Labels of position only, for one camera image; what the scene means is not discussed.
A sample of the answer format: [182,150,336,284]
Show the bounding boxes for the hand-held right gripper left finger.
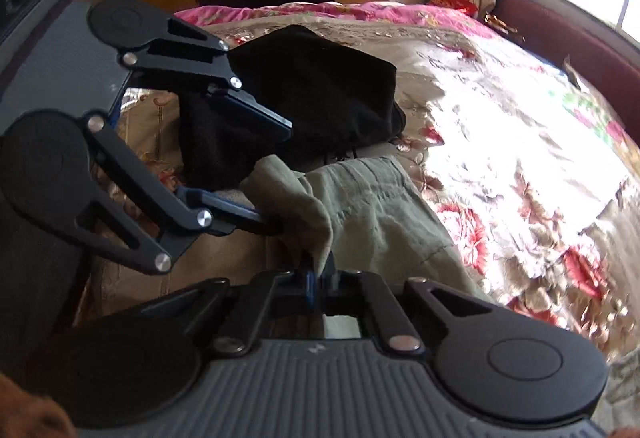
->
[115,268,317,357]

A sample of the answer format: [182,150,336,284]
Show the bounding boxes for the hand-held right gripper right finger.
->
[318,254,506,354]

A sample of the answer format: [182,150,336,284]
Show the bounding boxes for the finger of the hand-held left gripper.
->
[75,111,283,275]
[117,12,294,140]

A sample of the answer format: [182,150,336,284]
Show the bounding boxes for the green pants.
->
[241,154,498,336]

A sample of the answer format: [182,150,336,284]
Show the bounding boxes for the black cloth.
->
[180,24,407,191]

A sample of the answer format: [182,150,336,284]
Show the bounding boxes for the floral satin bedspread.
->
[75,1,640,438]

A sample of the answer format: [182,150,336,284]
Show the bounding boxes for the gold metal item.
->
[485,13,526,42]

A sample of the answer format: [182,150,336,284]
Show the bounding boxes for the maroon upholstered bench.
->
[497,0,640,144]

